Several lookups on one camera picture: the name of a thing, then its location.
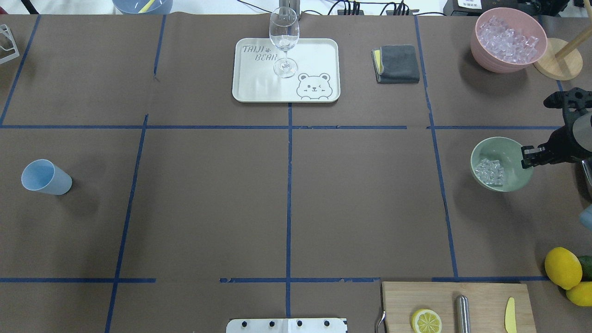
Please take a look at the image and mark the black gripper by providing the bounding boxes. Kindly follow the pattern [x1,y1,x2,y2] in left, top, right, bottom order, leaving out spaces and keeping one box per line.
[521,88,592,169]

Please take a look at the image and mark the green ceramic bowl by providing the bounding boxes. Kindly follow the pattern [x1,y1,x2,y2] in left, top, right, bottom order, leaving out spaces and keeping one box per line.
[469,136,534,192]

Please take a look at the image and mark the light blue plastic cup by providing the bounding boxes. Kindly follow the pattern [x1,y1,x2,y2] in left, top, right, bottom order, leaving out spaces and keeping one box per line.
[21,160,73,196]

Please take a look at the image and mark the ice cubes in green bowl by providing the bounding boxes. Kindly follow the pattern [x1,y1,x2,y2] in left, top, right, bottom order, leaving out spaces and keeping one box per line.
[474,158,506,187]

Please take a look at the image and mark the pink bowl with ice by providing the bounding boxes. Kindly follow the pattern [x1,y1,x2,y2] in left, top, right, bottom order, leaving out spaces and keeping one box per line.
[471,7,548,74]

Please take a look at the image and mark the blue bowl on side table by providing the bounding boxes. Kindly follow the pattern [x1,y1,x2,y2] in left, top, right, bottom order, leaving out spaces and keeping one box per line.
[112,0,174,15]

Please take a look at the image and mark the wooden cup stand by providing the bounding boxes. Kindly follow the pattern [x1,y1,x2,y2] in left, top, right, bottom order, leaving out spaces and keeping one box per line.
[534,25,592,81]

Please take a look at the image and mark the green lime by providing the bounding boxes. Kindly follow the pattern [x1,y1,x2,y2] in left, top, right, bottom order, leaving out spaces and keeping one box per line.
[578,255,592,281]

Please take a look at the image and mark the yellow lemon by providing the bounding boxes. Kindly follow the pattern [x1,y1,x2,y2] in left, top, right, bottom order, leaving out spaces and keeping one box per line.
[565,282,592,307]
[544,247,583,290]

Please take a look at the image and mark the grey folded cloth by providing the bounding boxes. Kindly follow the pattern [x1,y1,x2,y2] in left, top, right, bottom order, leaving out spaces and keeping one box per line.
[371,44,420,84]

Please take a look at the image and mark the yellow plastic knife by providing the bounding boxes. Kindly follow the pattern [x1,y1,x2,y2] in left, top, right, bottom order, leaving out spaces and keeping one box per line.
[504,297,517,333]

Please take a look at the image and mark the half lemon slice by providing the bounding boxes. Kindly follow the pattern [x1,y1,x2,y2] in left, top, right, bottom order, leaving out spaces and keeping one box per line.
[410,308,443,333]

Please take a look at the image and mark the cream bear tray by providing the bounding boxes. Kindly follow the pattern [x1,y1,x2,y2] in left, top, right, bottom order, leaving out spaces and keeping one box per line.
[232,38,341,103]

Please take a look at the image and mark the clear wine glass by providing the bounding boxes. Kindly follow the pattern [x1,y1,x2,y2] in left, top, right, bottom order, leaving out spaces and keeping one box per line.
[269,6,300,78]

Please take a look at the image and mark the yellow plastic fork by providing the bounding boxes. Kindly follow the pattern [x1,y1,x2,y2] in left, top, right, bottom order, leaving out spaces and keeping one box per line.
[138,0,155,13]

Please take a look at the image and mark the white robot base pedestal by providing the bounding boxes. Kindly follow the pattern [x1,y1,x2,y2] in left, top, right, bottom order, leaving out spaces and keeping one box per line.
[226,318,348,333]

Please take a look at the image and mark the white wire cup rack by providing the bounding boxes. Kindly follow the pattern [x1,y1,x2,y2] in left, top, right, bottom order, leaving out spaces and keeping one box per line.
[0,25,20,64]

